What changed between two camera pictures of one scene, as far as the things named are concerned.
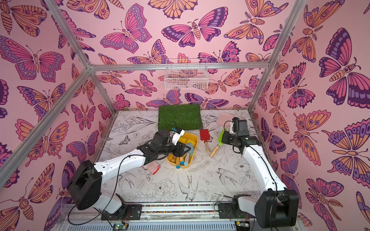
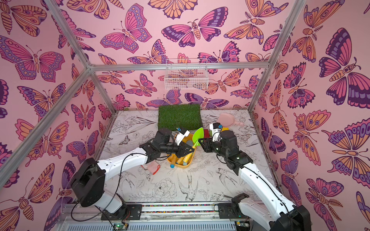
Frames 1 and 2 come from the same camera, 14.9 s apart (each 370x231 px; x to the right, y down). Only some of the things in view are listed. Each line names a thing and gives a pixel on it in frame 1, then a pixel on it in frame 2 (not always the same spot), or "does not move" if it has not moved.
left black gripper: [180, 148] does not move
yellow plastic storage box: [191, 139] does not move
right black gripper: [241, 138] → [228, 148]
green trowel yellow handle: [178, 162] → [198, 134]
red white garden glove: [153, 167] does not move
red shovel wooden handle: [204, 136] does not move
